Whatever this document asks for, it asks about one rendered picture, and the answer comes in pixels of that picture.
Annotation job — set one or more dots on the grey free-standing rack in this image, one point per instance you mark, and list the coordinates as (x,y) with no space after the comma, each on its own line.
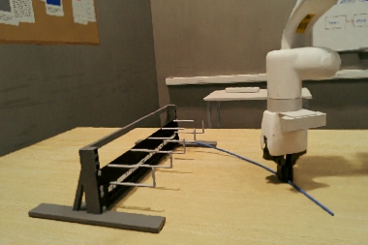
(127,169)

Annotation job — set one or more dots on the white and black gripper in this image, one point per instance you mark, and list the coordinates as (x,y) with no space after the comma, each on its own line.
(278,143)

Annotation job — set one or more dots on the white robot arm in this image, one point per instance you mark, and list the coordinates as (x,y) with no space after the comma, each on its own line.
(286,68)

